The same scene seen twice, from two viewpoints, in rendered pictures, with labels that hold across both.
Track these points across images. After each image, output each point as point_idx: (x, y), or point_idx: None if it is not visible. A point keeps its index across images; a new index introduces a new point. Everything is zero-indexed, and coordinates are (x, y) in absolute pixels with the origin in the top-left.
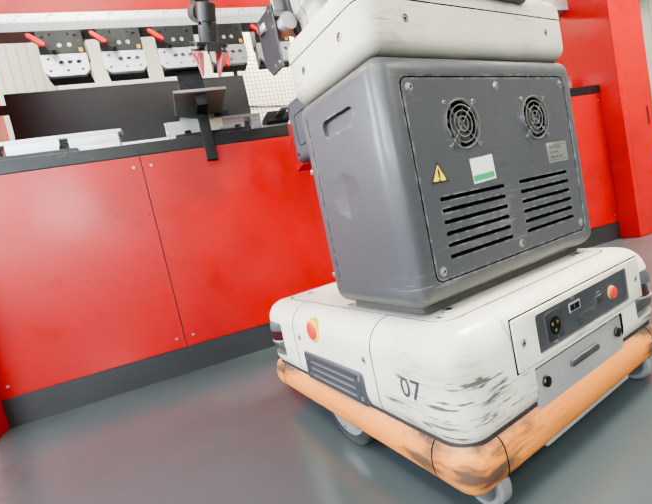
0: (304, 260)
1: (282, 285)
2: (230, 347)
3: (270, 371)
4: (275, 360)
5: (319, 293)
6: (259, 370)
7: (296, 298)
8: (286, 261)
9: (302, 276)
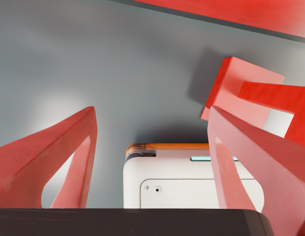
0: (257, 8)
1: (210, 6)
2: (131, 2)
3: (143, 81)
4: (157, 60)
5: (159, 200)
6: (138, 69)
7: (141, 191)
8: (231, 1)
9: (242, 11)
